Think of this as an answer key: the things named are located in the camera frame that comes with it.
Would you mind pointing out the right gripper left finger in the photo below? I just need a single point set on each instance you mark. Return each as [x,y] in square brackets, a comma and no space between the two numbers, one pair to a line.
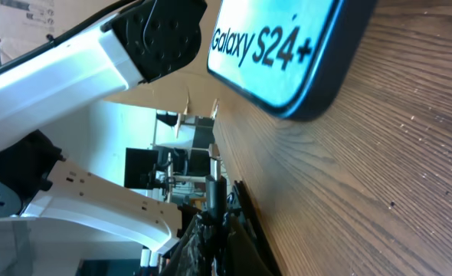
[193,256]

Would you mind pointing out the Galaxy S24+ smartphone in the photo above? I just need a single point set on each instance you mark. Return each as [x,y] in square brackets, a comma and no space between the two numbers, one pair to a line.
[288,57]

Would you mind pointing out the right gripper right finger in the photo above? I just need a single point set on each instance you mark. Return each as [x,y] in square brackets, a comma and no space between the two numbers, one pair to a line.
[239,257]

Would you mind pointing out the cardboard box background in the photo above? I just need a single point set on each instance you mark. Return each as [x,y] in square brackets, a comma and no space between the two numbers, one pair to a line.
[25,24]

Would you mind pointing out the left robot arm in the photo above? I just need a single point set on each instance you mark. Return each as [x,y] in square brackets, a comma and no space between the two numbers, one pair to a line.
[122,46]

